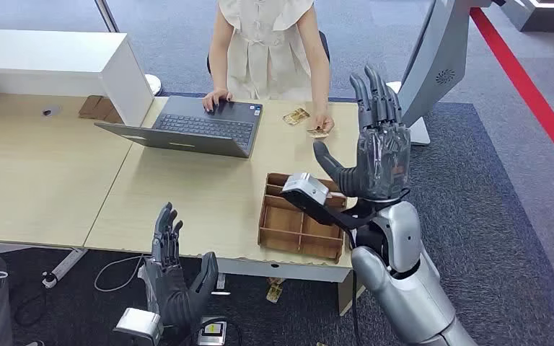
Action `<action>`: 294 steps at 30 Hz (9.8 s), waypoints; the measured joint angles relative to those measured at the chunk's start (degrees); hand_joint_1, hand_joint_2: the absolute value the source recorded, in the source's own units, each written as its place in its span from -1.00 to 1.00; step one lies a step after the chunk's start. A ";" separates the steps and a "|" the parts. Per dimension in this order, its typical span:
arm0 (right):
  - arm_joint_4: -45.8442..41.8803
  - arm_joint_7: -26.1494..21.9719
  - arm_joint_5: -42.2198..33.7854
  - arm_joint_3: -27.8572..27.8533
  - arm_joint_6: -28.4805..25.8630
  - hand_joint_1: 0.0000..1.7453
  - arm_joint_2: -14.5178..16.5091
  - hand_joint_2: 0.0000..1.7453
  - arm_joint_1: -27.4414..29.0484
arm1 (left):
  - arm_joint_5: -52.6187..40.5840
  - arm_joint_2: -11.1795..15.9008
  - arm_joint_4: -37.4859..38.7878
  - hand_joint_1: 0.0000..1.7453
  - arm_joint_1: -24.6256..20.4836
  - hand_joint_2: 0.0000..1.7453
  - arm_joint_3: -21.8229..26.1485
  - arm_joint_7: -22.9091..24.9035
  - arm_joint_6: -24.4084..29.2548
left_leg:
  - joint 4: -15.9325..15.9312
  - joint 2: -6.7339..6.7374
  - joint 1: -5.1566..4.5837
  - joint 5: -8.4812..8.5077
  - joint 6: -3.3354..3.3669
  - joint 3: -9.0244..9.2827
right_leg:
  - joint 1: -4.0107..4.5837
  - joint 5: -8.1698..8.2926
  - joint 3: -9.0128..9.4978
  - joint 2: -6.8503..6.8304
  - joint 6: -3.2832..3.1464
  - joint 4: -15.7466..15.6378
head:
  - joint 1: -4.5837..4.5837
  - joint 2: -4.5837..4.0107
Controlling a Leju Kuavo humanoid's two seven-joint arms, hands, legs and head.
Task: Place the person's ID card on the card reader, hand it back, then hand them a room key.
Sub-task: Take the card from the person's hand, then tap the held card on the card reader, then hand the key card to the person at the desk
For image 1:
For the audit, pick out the white power strip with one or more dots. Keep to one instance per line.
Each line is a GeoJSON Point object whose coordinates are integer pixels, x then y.
{"type": "Point", "coordinates": [64, 266]}

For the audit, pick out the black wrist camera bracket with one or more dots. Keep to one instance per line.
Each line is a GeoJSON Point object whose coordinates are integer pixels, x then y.
{"type": "Point", "coordinates": [334, 217]}

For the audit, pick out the dark grey floor rug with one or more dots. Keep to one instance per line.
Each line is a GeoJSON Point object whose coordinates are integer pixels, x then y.
{"type": "Point", "coordinates": [473, 215]}

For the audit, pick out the wooden compartment tray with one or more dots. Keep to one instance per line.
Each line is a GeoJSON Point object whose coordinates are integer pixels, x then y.
{"type": "Point", "coordinates": [282, 224]}

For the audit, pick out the brown wooden pieces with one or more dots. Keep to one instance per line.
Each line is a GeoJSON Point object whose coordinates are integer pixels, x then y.
{"type": "Point", "coordinates": [96, 107]}

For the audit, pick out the white desk shelf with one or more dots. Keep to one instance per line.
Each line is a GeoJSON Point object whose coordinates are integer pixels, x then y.
{"type": "Point", "coordinates": [43, 52]}

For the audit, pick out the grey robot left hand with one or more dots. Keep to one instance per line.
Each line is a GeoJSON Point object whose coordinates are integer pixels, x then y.
{"type": "Point", "coordinates": [172, 291]}

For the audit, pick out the gold patterned card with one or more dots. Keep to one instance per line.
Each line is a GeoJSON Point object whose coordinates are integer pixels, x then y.
{"type": "Point", "coordinates": [296, 116]}

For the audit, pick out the brown ID card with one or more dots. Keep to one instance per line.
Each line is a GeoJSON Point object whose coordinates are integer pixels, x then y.
{"type": "Point", "coordinates": [316, 134]}

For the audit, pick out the person's right hand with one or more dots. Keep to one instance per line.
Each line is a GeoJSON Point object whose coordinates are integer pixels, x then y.
{"type": "Point", "coordinates": [217, 96]}

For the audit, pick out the white display platform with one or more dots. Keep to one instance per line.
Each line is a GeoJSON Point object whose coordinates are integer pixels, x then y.
{"type": "Point", "coordinates": [544, 16]}

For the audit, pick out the grey desk grommet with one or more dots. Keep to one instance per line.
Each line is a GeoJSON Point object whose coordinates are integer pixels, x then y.
{"type": "Point", "coordinates": [50, 111]}

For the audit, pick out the person's left hand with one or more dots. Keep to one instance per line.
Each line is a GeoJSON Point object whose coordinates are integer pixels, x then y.
{"type": "Point", "coordinates": [324, 122]}

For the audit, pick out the metal pole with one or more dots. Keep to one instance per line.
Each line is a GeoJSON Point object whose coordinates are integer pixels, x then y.
{"type": "Point", "coordinates": [107, 15]}

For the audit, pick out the grey kiosk stand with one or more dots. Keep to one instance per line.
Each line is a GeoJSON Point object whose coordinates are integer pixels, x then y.
{"type": "Point", "coordinates": [439, 52]}

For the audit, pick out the person's right forearm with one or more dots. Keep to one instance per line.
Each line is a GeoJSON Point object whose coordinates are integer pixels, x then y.
{"type": "Point", "coordinates": [218, 71]}

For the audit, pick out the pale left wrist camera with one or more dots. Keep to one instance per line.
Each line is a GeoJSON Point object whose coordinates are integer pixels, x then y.
{"type": "Point", "coordinates": [138, 324]}

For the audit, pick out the white round floor base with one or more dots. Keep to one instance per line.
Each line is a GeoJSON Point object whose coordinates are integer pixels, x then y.
{"type": "Point", "coordinates": [392, 87]}
{"type": "Point", "coordinates": [154, 85]}

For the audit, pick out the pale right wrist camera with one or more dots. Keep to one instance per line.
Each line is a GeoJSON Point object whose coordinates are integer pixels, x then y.
{"type": "Point", "coordinates": [305, 187]}

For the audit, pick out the person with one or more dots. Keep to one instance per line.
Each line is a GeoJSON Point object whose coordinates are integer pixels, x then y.
{"type": "Point", "coordinates": [262, 52]}

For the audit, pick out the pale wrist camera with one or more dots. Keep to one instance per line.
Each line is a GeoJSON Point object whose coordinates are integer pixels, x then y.
{"type": "Point", "coordinates": [305, 187]}
{"type": "Point", "coordinates": [138, 324]}

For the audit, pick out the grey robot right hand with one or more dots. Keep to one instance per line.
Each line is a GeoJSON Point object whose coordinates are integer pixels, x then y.
{"type": "Point", "coordinates": [382, 162]}

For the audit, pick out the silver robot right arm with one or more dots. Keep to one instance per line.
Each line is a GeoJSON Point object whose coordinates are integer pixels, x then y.
{"type": "Point", "coordinates": [401, 296]}

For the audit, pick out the person's left forearm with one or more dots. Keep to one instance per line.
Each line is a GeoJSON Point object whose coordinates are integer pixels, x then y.
{"type": "Point", "coordinates": [321, 86]}

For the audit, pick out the gold card on carpet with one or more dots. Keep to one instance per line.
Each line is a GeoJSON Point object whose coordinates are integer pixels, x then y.
{"type": "Point", "coordinates": [274, 291]}

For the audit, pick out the dark grey laptop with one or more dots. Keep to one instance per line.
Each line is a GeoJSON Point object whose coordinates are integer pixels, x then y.
{"type": "Point", "coordinates": [200, 124]}

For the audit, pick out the grey device yellow label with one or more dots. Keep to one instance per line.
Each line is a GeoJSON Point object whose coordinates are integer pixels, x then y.
{"type": "Point", "coordinates": [212, 332]}

